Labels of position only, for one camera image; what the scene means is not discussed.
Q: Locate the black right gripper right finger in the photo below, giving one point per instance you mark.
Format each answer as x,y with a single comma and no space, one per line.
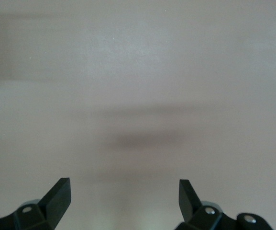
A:
190,203

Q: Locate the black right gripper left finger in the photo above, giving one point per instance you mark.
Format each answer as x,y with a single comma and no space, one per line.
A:
54,201

